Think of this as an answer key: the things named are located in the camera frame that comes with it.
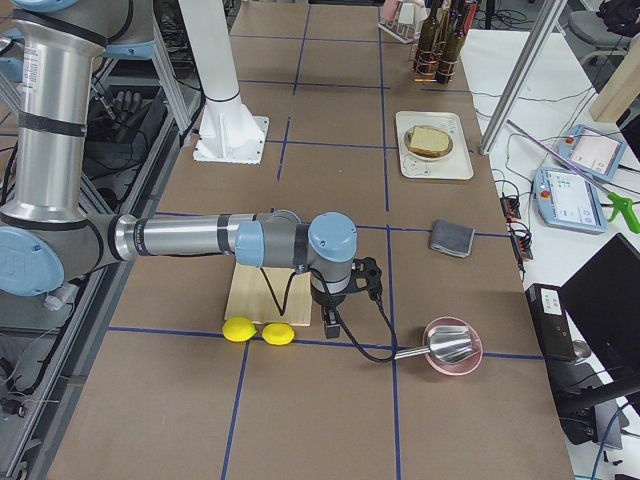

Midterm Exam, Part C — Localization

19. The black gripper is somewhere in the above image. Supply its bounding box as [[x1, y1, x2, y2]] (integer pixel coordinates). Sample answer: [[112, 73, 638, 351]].
[[311, 287, 345, 339]]

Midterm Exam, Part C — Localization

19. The white round plate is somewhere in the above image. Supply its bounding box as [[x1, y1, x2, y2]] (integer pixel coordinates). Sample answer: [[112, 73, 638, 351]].
[[403, 124, 455, 160]]

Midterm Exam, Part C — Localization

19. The bread slice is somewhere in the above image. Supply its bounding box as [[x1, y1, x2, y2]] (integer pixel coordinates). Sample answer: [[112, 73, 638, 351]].
[[408, 125, 453, 155]]

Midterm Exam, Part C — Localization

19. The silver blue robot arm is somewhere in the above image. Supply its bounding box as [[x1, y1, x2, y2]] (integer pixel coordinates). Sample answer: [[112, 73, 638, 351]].
[[1, 1, 357, 338]]

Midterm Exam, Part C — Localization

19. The cream bear serving tray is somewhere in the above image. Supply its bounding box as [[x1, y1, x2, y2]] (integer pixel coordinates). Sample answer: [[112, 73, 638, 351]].
[[395, 111, 474, 181]]

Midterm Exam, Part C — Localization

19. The yellow lemon right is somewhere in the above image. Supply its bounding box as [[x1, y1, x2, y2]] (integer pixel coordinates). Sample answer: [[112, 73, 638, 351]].
[[262, 323, 295, 346]]

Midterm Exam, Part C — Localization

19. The yellow lemon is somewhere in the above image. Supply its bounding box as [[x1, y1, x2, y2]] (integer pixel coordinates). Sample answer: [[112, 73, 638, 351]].
[[262, 323, 295, 346], [222, 316, 257, 343]]

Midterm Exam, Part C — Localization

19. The bamboo cutting board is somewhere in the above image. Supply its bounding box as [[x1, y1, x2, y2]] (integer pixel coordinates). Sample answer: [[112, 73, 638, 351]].
[[224, 264, 312, 327]]

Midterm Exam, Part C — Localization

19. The yellow lemon left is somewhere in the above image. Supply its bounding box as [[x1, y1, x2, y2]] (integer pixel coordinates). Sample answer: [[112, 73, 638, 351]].
[[222, 316, 257, 343]]

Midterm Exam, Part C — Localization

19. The steel scoop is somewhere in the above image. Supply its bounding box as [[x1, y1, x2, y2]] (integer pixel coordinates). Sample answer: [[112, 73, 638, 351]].
[[394, 325, 480, 365]]

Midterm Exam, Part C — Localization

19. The pink bowl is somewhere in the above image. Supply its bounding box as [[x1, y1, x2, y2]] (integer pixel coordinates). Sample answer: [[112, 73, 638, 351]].
[[422, 316, 484, 376]]

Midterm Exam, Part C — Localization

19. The grey folded cloth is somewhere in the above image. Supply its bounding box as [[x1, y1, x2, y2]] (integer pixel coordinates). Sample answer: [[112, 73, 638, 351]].
[[429, 219, 476, 258]]

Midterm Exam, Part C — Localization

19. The orange circuit board near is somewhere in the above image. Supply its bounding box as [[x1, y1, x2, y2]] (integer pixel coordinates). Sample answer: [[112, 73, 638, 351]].
[[507, 220, 533, 262]]

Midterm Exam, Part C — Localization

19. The orange circuit board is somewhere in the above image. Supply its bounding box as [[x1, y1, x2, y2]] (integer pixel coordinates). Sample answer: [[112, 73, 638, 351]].
[[500, 196, 521, 220], [507, 220, 533, 262]]

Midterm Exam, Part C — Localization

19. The black computer box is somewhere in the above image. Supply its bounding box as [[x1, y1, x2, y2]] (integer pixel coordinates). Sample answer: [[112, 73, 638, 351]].
[[525, 283, 576, 362]]

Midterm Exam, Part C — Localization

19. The orange circuit board far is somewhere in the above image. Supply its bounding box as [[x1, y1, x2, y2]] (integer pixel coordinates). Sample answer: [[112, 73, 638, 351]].
[[500, 196, 521, 220]]

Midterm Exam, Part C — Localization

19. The teach pendant near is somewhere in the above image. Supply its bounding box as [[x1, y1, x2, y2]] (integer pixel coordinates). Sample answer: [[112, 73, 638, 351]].
[[533, 167, 607, 234]]

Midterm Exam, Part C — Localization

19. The teach pendant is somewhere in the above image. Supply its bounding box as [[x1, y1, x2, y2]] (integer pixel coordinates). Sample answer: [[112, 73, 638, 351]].
[[557, 124, 627, 182], [533, 167, 607, 234]]

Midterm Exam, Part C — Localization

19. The black monitor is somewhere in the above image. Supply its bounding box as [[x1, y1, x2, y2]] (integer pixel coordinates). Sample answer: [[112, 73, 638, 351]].
[[559, 234, 639, 373]]

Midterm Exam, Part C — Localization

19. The dark wine bottle back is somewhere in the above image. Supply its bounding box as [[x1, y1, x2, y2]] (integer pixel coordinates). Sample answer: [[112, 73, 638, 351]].
[[413, 1, 451, 80]]

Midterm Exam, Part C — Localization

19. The teach pendant far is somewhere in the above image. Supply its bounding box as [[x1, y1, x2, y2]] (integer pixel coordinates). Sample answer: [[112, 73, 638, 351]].
[[557, 124, 627, 182]]

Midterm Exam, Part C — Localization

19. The green air blow gun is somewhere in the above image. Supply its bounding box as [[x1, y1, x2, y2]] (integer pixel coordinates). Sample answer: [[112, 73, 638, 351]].
[[607, 191, 640, 234]]

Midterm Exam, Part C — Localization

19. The wooden plank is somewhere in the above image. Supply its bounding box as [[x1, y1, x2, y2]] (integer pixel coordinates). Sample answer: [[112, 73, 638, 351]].
[[589, 35, 640, 123]]

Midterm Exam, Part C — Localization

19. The office chair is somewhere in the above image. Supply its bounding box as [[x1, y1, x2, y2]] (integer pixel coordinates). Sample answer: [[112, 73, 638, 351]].
[[568, 1, 639, 65]]

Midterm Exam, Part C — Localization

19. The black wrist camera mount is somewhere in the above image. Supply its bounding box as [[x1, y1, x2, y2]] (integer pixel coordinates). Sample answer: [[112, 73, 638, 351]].
[[348, 257, 383, 301]]

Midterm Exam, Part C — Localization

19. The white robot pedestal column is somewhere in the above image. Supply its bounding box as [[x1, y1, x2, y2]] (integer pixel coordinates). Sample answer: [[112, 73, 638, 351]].
[[179, 0, 269, 164]]

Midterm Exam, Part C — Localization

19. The copper wire bottle rack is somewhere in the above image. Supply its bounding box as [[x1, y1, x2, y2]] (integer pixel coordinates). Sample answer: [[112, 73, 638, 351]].
[[413, 32, 459, 84]]

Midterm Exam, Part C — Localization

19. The white wire dish rack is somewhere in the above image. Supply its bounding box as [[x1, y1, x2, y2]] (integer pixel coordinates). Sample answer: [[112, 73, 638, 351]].
[[378, 0, 430, 44]]

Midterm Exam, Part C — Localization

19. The aluminium frame post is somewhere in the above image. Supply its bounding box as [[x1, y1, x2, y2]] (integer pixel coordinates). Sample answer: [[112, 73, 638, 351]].
[[479, 0, 568, 155]]

